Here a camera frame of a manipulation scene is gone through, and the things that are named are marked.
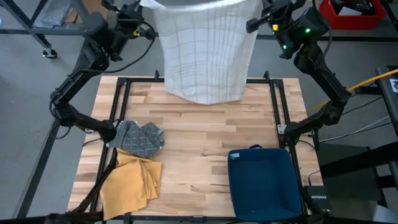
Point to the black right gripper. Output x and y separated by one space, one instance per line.
276 12

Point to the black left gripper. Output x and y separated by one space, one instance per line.
132 15

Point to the white grid-lined towel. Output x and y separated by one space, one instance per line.
208 53

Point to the grey checked towel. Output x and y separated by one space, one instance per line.
136 140

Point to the mustard yellow towel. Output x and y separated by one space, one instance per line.
130 186

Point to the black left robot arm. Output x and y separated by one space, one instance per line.
93 56

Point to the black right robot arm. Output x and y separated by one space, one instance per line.
314 68

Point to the red plastic bin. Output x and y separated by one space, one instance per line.
351 18

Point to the grey wheeled metal cart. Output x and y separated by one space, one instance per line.
37 28

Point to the black equipment stand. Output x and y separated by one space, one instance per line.
388 93

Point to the navy and white fabric basket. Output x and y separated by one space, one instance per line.
264 183

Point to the black metal table frame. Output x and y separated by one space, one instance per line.
143 80

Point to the black Netgear network switch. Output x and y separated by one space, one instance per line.
318 197

